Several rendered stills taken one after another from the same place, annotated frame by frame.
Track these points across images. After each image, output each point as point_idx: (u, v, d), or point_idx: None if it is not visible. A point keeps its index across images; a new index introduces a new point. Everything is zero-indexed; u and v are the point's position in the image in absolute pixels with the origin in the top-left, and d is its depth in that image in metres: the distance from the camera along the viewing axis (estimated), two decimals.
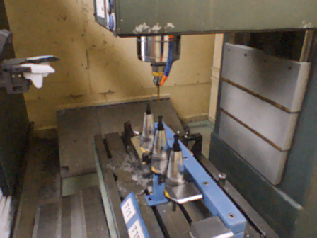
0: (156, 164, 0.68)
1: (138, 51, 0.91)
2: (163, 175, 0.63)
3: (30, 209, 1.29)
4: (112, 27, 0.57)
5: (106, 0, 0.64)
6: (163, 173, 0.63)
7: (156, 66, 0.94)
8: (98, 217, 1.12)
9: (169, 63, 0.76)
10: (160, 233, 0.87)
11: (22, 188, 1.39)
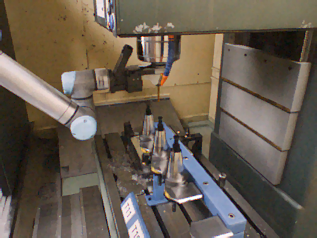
0: (156, 164, 0.68)
1: (138, 51, 0.91)
2: (163, 176, 0.63)
3: (30, 209, 1.29)
4: (112, 27, 0.57)
5: (106, 0, 0.64)
6: (163, 173, 0.63)
7: (156, 66, 0.94)
8: (98, 217, 1.12)
9: (169, 63, 0.76)
10: (160, 233, 0.87)
11: (22, 188, 1.39)
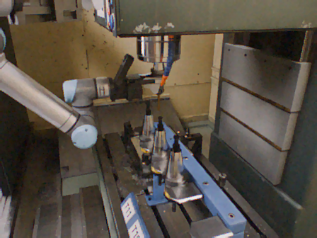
0: (156, 164, 0.68)
1: (138, 51, 0.91)
2: (163, 176, 0.63)
3: (30, 209, 1.29)
4: (112, 27, 0.57)
5: (106, 0, 0.64)
6: (163, 173, 0.63)
7: (156, 76, 0.95)
8: (98, 217, 1.12)
9: (169, 63, 0.76)
10: (160, 233, 0.87)
11: (22, 188, 1.39)
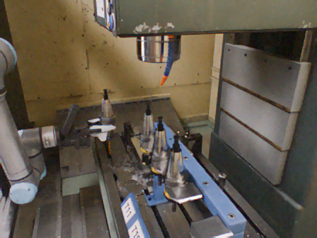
0: (156, 164, 0.68)
1: (138, 51, 0.91)
2: (163, 176, 0.63)
3: (30, 209, 1.29)
4: (112, 27, 0.57)
5: (106, 0, 0.64)
6: (163, 173, 0.63)
7: (103, 124, 0.96)
8: (98, 217, 1.12)
9: (169, 63, 0.76)
10: (160, 233, 0.87)
11: None
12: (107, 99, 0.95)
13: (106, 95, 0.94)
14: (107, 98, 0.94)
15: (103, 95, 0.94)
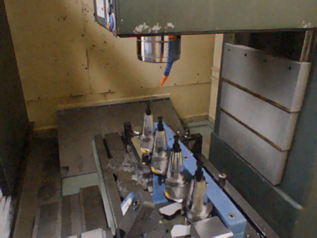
0: (156, 164, 0.68)
1: (138, 51, 0.91)
2: (163, 176, 0.63)
3: (30, 209, 1.29)
4: (112, 27, 0.57)
5: (106, 0, 0.64)
6: (163, 173, 0.63)
7: None
8: (98, 217, 1.12)
9: (169, 63, 0.76)
10: None
11: (22, 188, 1.39)
12: (203, 179, 0.50)
13: (201, 172, 0.50)
14: (202, 179, 0.50)
15: (196, 174, 0.50)
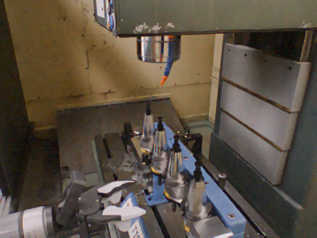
0: (156, 164, 0.68)
1: (138, 51, 0.91)
2: (163, 176, 0.63)
3: (30, 209, 1.29)
4: (112, 27, 0.57)
5: (106, 0, 0.64)
6: (163, 173, 0.63)
7: None
8: None
9: (169, 63, 0.76)
10: (160, 233, 0.87)
11: (22, 188, 1.39)
12: (202, 180, 0.50)
13: (199, 173, 0.50)
14: (201, 179, 0.50)
15: (194, 174, 0.50)
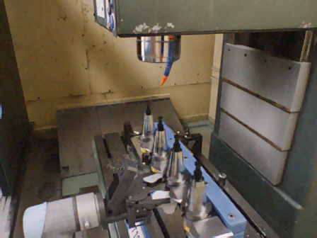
0: (156, 164, 0.68)
1: (138, 51, 0.91)
2: (163, 175, 0.63)
3: None
4: (112, 27, 0.57)
5: (106, 0, 0.64)
6: (163, 173, 0.63)
7: None
8: None
9: (169, 63, 0.76)
10: (160, 233, 0.87)
11: (22, 188, 1.39)
12: (202, 180, 0.50)
13: (199, 173, 0.50)
14: (201, 179, 0.50)
15: (194, 174, 0.50)
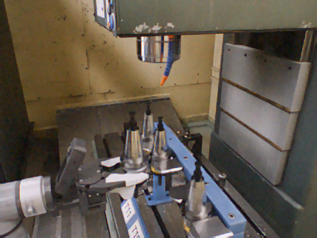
0: (156, 164, 0.68)
1: (138, 51, 0.91)
2: (121, 157, 0.57)
3: None
4: (112, 27, 0.57)
5: (106, 0, 0.64)
6: (121, 155, 0.57)
7: None
8: (98, 217, 1.12)
9: (169, 63, 0.76)
10: (160, 233, 0.87)
11: None
12: (202, 180, 0.50)
13: (199, 173, 0.50)
14: (201, 179, 0.50)
15: (194, 174, 0.50)
